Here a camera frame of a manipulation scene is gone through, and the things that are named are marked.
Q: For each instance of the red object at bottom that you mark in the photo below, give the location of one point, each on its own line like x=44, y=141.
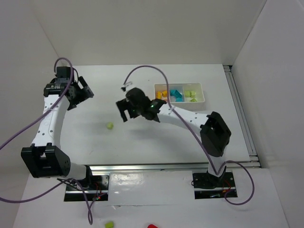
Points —
x=152, y=226

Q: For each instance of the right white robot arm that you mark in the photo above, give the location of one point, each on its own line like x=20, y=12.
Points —
x=210, y=130

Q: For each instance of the green lego on floor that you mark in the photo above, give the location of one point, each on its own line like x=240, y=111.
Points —
x=109, y=224

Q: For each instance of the long teal lego brick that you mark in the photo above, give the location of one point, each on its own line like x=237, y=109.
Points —
x=175, y=93

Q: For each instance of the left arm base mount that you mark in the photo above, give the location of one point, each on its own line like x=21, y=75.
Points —
x=95, y=189

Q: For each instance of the aluminium rail right side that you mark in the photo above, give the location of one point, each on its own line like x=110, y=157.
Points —
x=254, y=159

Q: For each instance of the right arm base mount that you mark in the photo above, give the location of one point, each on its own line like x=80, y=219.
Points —
x=207, y=188

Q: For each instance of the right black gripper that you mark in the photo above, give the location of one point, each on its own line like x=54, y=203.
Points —
x=128, y=107

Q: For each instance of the small green lego cube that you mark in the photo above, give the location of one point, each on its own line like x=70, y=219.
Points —
x=109, y=125

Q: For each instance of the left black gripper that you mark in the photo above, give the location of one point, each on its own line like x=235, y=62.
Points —
x=83, y=92

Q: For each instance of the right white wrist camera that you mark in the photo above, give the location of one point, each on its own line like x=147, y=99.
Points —
x=127, y=86

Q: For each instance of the white three-compartment tray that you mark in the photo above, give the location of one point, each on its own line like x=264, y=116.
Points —
x=182, y=87

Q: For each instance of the small yellow lego brick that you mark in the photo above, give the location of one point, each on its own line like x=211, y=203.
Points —
x=164, y=93

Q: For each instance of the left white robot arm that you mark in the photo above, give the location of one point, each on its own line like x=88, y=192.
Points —
x=44, y=157

